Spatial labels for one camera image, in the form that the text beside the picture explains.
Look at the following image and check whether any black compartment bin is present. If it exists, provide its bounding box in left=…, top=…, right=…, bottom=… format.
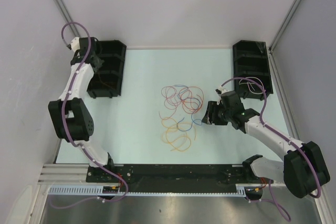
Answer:
left=233, top=40, right=274, bottom=101
left=87, top=40, right=127, bottom=99

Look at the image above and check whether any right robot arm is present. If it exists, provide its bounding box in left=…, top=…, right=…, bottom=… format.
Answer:
left=202, top=88, right=330, bottom=198

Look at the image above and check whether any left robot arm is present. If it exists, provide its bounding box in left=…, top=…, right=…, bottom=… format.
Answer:
left=48, top=37, right=116, bottom=182

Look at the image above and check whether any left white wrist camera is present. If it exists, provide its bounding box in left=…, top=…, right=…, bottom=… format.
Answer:
left=67, top=37, right=80, bottom=52

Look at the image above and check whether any yellow wire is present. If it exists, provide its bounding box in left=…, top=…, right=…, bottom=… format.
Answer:
left=161, top=118, right=197, bottom=153

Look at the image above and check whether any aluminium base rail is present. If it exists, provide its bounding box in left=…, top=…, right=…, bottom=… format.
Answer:
left=37, top=164, right=322, bottom=186

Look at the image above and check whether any pink wire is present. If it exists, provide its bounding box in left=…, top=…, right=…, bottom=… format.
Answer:
left=159, top=86, right=190, bottom=120

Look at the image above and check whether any left black compartment bin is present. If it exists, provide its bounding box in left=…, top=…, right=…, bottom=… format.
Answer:
left=87, top=40, right=127, bottom=99

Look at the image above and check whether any right black compartment bin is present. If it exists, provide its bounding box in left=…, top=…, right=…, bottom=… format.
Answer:
left=233, top=40, right=274, bottom=101

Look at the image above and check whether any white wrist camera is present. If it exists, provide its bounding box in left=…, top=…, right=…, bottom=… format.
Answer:
left=67, top=37, right=80, bottom=52
left=215, top=87, right=228, bottom=95

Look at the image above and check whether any blue wire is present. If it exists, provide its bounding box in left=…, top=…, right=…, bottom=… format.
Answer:
left=170, top=84, right=203, bottom=132

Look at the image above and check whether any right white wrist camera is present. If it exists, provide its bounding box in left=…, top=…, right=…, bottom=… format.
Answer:
left=215, top=87, right=228, bottom=95

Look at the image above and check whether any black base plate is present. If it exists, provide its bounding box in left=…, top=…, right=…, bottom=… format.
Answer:
left=86, top=163, right=274, bottom=194

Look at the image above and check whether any grey slotted cable duct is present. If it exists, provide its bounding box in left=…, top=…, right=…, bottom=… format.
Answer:
left=48, top=185, right=246, bottom=197

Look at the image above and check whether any right aluminium frame post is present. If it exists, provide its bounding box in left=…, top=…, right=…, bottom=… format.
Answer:
left=269, top=0, right=318, bottom=51

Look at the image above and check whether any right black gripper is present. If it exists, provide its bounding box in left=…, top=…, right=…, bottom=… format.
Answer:
left=201, top=101, right=232, bottom=125

